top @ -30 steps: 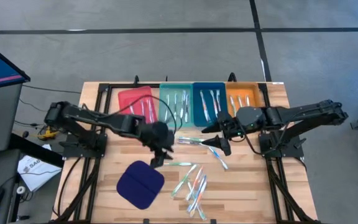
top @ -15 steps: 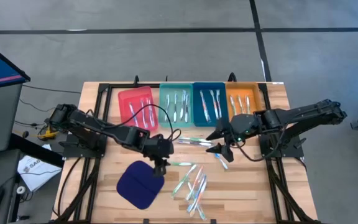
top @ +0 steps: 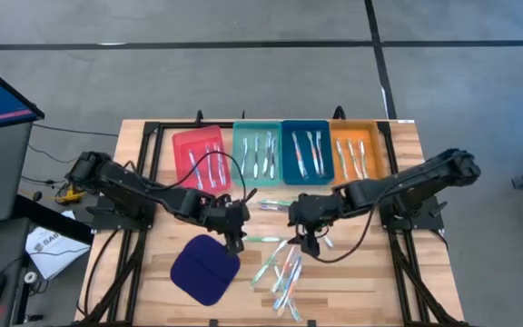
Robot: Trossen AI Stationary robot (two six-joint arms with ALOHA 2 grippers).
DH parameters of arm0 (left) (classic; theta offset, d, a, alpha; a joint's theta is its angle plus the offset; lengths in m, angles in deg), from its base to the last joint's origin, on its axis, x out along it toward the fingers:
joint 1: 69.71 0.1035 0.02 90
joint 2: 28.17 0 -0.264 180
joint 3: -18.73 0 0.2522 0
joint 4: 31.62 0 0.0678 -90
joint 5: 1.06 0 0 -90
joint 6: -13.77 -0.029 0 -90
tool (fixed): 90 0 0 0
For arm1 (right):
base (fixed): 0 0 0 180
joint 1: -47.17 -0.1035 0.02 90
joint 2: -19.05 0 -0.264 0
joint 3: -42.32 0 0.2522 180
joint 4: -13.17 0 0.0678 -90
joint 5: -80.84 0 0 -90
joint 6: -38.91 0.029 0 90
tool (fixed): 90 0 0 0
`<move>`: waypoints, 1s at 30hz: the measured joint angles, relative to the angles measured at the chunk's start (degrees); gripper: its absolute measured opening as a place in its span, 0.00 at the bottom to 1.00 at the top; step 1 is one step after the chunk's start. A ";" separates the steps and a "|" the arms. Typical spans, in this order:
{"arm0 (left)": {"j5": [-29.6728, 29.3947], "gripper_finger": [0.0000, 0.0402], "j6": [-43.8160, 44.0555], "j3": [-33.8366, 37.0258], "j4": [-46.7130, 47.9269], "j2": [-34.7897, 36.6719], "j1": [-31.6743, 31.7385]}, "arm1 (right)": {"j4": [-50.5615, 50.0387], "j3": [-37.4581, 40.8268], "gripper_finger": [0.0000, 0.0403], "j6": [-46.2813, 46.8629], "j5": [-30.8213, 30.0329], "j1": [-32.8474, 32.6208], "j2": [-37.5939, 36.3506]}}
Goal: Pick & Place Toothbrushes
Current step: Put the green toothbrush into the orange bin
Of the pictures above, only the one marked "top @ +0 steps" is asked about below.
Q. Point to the purple toothbrush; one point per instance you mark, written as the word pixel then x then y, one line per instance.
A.
pixel 273 208
pixel 256 156

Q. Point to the light teal plastic bin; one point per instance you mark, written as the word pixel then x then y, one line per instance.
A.
pixel 257 127

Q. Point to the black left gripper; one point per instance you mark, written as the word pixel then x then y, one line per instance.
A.
pixel 225 213

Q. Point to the dark blue plastic bin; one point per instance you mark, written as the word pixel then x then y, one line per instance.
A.
pixel 327 159

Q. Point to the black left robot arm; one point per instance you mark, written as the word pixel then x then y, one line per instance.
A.
pixel 121 181

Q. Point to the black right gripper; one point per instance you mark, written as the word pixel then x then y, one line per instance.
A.
pixel 313 211

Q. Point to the orange plastic bin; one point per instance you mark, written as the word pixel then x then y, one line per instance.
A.
pixel 376 136

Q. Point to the white toothbrush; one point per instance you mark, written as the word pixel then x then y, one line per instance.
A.
pixel 273 159
pixel 267 154
pixel 243 156
pixel 320 152
pixel 220 163

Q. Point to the blue toothbrush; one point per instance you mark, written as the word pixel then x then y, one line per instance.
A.
pixel 195 170
pixel 210 167
pixel 328 241

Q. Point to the white paper booklet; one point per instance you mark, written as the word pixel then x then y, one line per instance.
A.
pixel 52 254

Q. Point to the pile of wrapped toothbrushes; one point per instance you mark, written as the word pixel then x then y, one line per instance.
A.
pixel 289 282

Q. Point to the purple cloth mat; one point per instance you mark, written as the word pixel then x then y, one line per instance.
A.
pixel 204 270

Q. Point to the white tape roll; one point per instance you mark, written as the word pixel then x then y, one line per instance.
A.
pixel 25 277

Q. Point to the pink plastic bin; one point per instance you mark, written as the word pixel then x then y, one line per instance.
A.
pixel 184 145

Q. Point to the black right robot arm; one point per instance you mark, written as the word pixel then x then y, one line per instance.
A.
pixel 425 175

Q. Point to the yellow hand tool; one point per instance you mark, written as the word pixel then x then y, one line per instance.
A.
pixel 68 196

